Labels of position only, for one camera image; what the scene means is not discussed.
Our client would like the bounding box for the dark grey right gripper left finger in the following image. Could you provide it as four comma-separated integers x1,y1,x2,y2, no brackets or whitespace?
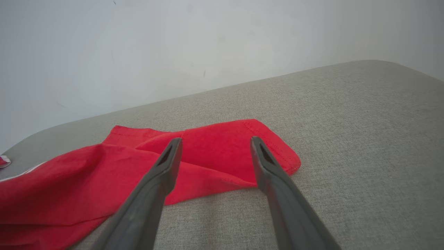
92,137,183,250

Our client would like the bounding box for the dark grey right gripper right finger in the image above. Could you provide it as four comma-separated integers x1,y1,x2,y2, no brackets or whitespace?
250,136,342,250

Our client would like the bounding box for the red basketball jersey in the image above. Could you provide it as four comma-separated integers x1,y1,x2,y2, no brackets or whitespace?
0,119,301,250

